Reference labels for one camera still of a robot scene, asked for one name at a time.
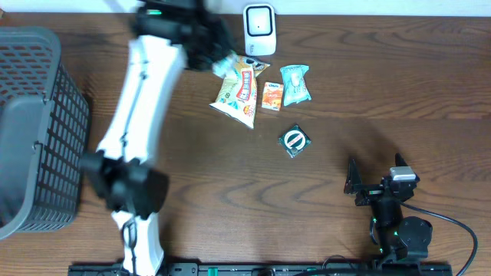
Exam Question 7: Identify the dark green round-label packet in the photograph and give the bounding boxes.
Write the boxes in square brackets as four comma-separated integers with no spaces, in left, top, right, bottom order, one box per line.
[278,124,311,158]

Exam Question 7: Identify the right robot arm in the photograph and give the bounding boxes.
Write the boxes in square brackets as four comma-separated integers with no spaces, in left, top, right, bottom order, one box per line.
[344,153,433,269]

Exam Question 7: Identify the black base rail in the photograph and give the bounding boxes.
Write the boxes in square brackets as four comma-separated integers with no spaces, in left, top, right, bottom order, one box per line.
[68,261,453,276]

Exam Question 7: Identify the teal snack packet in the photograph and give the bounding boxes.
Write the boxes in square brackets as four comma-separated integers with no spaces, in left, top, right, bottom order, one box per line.
[280,64,311,107]

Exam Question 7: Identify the grey plastic mesh basket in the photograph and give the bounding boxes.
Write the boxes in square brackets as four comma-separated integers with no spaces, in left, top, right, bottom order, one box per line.
[1,27,91,239]

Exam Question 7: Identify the orange small box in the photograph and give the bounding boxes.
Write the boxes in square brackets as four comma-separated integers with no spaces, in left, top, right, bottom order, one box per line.
[262,82,284,111]

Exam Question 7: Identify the white barcode scanner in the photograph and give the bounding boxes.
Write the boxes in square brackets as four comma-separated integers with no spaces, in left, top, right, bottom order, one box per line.
[242,3,277,56]

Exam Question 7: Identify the yellow snack bag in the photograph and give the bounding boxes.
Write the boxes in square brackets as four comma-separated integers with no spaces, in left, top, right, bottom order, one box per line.
[209,52,270,129]

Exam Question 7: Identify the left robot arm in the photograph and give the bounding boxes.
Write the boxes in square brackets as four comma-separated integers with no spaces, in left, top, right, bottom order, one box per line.
[68,0,233,275]

